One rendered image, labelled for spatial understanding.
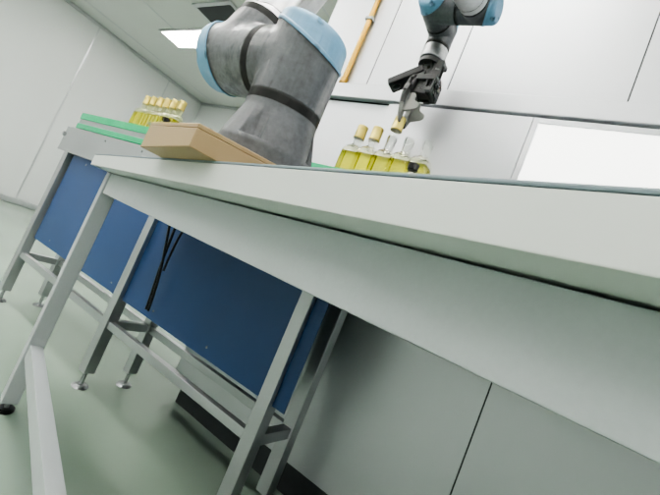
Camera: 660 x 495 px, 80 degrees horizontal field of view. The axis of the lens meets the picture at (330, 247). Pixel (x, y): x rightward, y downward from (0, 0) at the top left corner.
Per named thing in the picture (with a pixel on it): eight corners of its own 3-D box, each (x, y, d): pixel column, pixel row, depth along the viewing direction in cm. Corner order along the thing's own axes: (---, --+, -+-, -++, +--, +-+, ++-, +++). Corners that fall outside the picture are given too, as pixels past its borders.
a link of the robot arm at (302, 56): (291, 90, 52) (330, -4, 52) (226, 80, 59) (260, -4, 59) (334, 131, 63) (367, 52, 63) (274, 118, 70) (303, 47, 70)
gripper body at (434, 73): (428, 91, 112) (443, 54, 113) (402, 89, 117) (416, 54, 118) (435, 107, 119) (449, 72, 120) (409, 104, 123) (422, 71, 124)
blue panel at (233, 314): (319, 409, 110) (376, 268, 113) (283, 414, 95) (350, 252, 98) (73, 247, 196) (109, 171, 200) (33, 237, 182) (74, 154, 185)
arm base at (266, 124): (236, 144, 50) (265, 73, 50) (199, 141, 62) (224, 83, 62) (323, 191, 59) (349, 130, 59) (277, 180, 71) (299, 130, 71)
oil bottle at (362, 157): (356, 217, 120) (381, 153, 121) (348, 210, 115) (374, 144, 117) (341, 212, 123) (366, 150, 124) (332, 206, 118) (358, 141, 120)
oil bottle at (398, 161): (388, 226, 113) (415, 159, 115) (381, 220, 109) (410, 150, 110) (372, 222, 117) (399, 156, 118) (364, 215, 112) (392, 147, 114)
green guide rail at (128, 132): (388, 211, 98) (400, 182, 98) (386, 209, 97) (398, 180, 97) (77, 128, 193) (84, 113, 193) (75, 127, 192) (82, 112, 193)
